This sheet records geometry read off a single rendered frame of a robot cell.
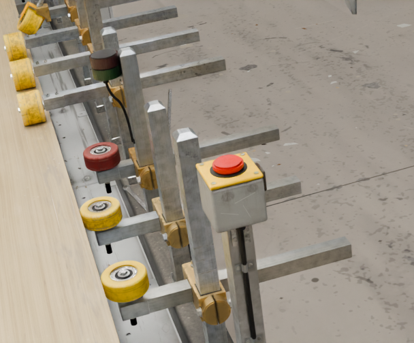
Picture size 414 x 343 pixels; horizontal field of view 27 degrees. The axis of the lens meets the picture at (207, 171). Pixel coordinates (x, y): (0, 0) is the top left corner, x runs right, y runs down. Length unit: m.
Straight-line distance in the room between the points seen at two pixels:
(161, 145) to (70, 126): 1.20
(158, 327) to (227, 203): 0.78
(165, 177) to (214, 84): 2.93
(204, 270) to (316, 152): 2.33
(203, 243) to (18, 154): 0.70
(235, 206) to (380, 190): 2.37
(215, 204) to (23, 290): 0.55
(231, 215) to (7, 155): 1.01
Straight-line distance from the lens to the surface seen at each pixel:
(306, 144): 3.81
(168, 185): 1.64
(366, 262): 3.02
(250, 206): 1.08
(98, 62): 1.78
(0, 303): 1.50
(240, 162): 1.07
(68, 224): 1.67
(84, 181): 2.43
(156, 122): 1.58
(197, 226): 1.40
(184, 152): 1.33
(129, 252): 2.07
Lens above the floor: 1.73
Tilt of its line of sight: 28 degrees down
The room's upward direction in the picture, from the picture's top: 8 degrees counter-clockwise
